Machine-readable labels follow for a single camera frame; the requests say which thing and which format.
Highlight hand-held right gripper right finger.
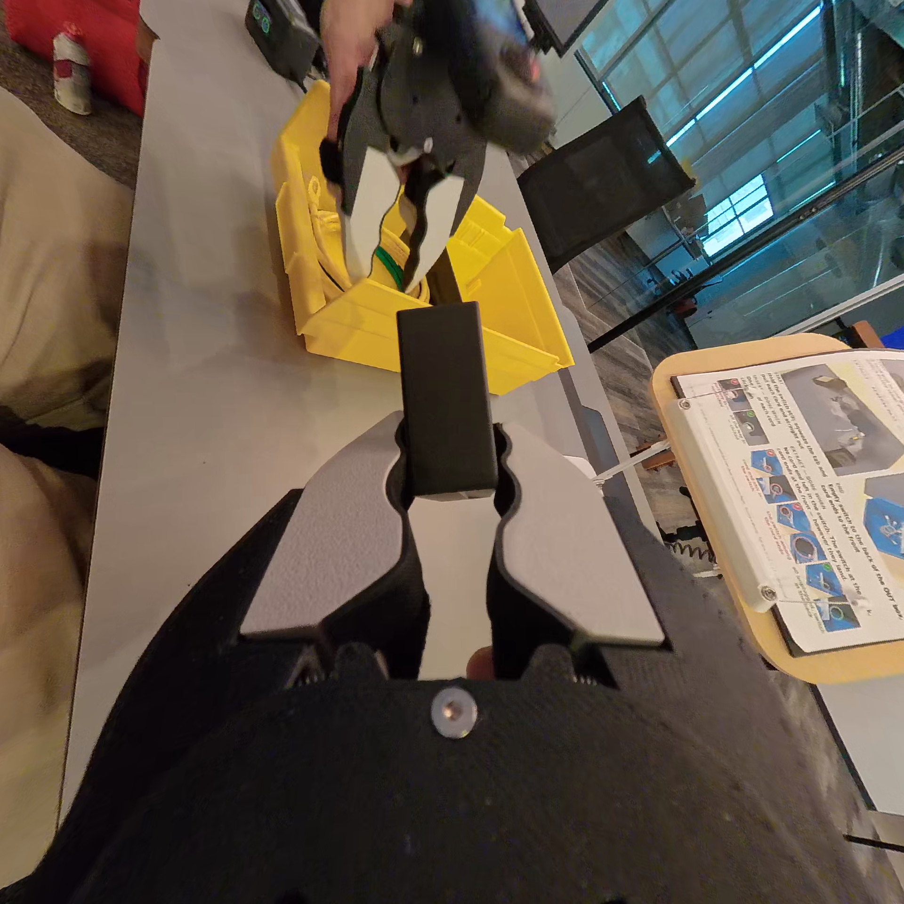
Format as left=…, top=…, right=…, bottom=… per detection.
left=486, top=422, right=668, bottom=680

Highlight white zip tie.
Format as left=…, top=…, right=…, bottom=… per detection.
left=597, top=438, right=670, bottom=484

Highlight red bag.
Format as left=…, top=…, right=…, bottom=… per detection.
left=3, top=0, right=153, bottom=117

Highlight printed instruction sheet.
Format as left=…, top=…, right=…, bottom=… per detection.
left=671, top=349, right=904, bottom=658

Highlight black monitor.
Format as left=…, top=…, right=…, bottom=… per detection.
left=526, top=0, right=610, bottom=57

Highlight yellow plastic bin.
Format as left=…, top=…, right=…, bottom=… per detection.
left=272, top=78, right=576, bottom=398

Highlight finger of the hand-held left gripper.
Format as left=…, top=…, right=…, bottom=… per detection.
left=401, top=157, right=468, bottom=295
left=341, top=148, right=405, bottom=283

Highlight person's beige trousers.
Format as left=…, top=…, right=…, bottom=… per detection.
left=0, top=85, right=138, bottom=778

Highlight black power unit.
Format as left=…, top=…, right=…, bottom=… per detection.
left=243, top=0, right=322, bottom=82

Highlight black coiled cable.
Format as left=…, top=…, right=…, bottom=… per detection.
left=657, top=523, right=718, bottom=566

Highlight white and red can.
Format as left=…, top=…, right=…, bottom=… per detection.
left=51, top=32, right=94, bottom=117

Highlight yellow ethernet cable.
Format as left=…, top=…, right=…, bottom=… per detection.
left=307, top=173, right=433, bottom=301

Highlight person's left hand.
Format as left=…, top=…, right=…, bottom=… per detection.
left=319, top=0, right=416, bottom=142

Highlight black network switch box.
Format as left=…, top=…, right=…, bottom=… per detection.
left=395, top=300, right=499, bottom=504

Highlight wooden instruction board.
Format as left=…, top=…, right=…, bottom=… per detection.
left=650, top=334, right=904, bottom=686

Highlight black office chair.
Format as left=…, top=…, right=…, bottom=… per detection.
left=517, top=95, right=699, bottom=275

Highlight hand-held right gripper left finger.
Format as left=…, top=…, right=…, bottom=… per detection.
left=239, top=410, right=432, bottom=680

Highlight green ethernet cable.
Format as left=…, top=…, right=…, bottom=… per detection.
left=373, top=246, right=409, bottom=292

